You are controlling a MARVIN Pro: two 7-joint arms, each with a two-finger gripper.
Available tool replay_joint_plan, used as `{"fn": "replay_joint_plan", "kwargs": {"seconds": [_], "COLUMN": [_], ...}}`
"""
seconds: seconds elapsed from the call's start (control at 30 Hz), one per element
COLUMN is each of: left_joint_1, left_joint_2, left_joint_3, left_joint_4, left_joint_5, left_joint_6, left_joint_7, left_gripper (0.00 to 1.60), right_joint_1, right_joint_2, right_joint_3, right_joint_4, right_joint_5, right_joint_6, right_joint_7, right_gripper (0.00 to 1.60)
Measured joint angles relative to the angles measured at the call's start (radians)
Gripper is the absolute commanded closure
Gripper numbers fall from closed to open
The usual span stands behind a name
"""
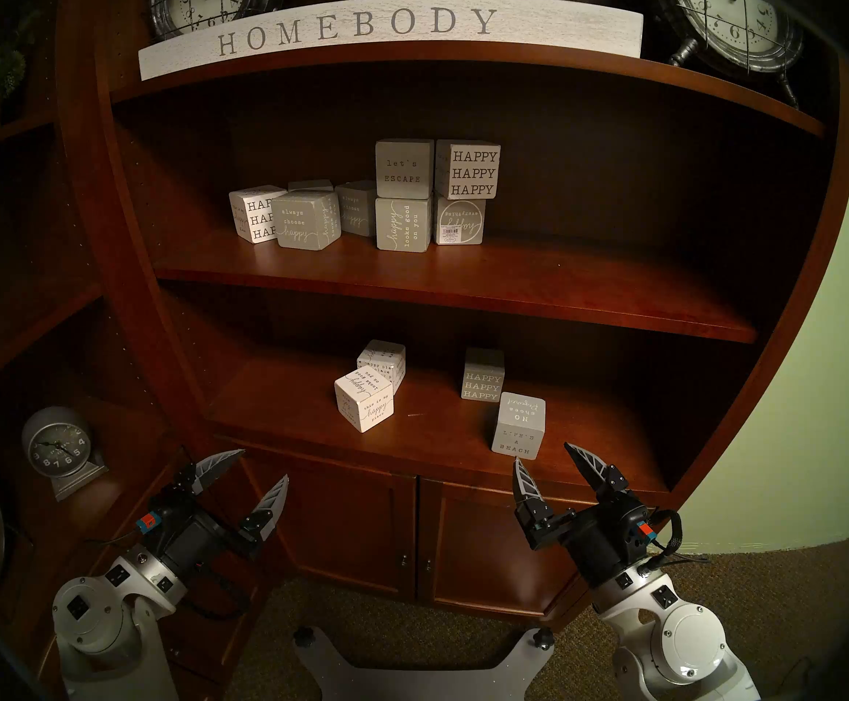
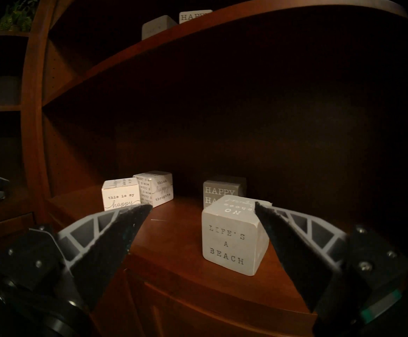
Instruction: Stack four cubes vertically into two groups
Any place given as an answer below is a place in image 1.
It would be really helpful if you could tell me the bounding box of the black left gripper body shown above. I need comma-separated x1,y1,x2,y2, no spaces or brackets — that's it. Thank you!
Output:
136,494,259,585

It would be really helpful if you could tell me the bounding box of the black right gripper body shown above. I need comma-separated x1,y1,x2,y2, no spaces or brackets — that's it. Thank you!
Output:
533,494,657,589

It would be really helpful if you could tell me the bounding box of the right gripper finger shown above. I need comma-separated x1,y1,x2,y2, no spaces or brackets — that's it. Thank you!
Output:
565,442,633,507
511,456,557,551

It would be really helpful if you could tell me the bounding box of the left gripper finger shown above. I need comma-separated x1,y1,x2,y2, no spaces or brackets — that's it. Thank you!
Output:
238,475,290,558
173,449,246,496

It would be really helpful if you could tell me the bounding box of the grey life's a beach cube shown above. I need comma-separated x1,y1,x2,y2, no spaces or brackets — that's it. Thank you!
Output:
491,392,546,460

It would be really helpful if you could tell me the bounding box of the white find joy cube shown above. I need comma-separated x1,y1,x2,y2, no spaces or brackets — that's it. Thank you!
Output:
334,369,395,433

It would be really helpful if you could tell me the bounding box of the wooden cabinet door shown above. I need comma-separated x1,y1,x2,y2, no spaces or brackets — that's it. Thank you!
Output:
419,477,615,620
238,451,419,602

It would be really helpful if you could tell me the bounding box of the grey unframed happy happy cube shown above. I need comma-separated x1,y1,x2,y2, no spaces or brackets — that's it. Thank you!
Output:
461,348,506,402

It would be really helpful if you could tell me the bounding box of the small grey alarm clock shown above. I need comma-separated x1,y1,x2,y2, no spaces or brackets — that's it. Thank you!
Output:
22,406,109,502

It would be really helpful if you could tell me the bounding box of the white happy place patterned cube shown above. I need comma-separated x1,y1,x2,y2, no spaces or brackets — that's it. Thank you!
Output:
357,340,406,394

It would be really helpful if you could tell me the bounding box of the cherry wood bookcase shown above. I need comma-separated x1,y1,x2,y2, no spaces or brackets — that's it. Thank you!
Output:
56,0,849,635

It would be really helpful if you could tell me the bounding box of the cherry wood side shelf unit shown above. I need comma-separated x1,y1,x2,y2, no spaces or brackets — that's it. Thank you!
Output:
0,0,199,701

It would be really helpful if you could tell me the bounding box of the grey always choose happy cube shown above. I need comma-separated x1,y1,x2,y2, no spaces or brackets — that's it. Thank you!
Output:
335,180,379,237
271,191,342,250

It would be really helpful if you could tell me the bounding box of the white cube with barcode sticker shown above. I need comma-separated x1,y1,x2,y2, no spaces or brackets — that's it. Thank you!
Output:
433,193,487,246

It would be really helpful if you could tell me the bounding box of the grey happy looks good cube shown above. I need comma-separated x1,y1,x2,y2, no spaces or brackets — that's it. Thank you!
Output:
375,196,434,253

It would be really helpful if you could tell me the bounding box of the white framed happy happy cube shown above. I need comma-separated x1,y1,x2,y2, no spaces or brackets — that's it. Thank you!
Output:
435,139,501,200

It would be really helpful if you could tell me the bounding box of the grey let's escape cube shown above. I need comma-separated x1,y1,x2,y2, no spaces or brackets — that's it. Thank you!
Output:
375,138,435,199

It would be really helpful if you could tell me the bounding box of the white homebody wooden sign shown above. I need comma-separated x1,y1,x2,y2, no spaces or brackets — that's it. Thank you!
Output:
138,0,644,81

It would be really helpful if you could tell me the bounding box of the caged metal clock with feet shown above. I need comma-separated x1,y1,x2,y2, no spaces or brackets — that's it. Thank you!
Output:
651,0,808,109

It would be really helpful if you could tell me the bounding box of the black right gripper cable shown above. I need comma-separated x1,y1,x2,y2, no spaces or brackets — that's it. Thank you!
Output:
636,507,710,572

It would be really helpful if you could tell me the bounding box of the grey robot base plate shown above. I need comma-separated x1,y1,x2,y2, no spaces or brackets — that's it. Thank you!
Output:
292,627,557,701

